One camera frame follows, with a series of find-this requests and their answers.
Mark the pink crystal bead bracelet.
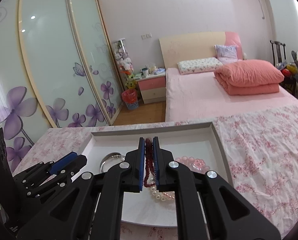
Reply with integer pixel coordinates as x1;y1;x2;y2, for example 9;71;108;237
174;156;211;173

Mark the thin silver bangle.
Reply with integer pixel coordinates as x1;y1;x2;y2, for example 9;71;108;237
99;152;125;173

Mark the white pearl bracelet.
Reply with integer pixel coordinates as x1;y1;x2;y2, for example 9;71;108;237
147;175;176;202

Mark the dark red bead necklace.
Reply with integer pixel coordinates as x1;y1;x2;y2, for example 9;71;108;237
143;138;157;188

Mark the grey shallow cardboard tray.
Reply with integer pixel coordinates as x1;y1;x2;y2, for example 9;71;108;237
74;121;234;228

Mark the pink floral tablecloth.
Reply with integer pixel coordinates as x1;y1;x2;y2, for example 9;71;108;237
15;104;298;237

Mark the red lined waste bin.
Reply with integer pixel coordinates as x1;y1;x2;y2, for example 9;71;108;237
121;89;139;110

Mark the floral sliding wardrobe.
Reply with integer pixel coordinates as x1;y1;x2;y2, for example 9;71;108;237
0;0;122;171

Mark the pink bedside table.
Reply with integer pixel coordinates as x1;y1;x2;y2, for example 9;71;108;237
137;72;166;104

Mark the bed with pink sheet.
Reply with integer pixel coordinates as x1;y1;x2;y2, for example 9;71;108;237
165;68;298;122

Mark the clear tube of plush toys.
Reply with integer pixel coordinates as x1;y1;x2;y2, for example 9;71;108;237
112;38;136;89

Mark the white mug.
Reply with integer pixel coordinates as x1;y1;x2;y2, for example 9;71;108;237
141;68;149;78

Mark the folded salmon duvet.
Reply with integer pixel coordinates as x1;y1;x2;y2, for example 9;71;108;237
214;60;284;95

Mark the floral white pillow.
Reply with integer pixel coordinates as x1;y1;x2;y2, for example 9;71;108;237
177;57;223;75

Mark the lilac small pillow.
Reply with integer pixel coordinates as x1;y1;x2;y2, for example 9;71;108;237
215;45;238;64

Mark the beige and pink headboard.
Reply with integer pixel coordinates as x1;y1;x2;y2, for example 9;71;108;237
159;31;243;69

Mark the dark wooden chair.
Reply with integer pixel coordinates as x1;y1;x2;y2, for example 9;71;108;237
270;40;287;66

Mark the white wall socket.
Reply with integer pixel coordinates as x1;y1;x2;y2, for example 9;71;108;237
141;33;152;40

